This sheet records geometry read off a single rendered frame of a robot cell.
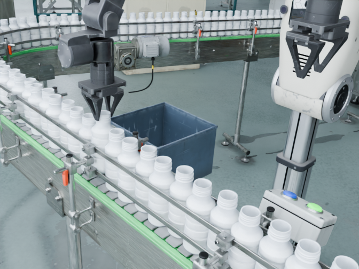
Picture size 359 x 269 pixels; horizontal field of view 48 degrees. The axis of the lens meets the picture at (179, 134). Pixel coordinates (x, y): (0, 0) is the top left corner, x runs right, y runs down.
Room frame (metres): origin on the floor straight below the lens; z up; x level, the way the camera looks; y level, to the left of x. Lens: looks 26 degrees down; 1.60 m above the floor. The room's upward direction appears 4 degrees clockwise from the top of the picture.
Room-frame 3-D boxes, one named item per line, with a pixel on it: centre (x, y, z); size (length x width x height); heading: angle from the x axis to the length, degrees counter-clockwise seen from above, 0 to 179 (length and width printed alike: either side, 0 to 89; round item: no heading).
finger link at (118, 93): (0.93, 0.19, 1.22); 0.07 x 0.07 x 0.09; 46
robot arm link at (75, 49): (0.89, 0.22, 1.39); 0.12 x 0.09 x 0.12; 136
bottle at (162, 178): (0.76, 0.03, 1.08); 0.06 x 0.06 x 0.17
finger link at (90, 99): (0.92, 0.20, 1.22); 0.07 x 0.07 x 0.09; 46
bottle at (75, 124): (1.01, 0.29, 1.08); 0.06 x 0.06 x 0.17
